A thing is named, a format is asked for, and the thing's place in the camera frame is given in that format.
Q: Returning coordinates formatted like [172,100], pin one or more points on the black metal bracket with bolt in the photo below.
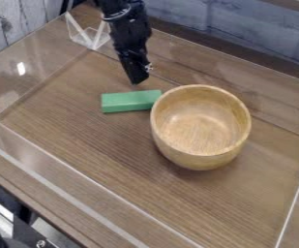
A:
[26,234]

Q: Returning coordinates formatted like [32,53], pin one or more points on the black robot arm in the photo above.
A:
[102,6]

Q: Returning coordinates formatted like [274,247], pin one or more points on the round wooden bowl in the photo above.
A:
[200,125]

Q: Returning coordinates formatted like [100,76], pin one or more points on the clear acrylic tray wall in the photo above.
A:
[86,210]

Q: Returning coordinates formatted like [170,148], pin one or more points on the green rectangular block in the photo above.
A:
[128,101]

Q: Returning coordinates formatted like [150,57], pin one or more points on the clear acrylic corner bracket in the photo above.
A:
[88,37]

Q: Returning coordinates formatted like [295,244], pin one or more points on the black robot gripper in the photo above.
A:
[130,32]

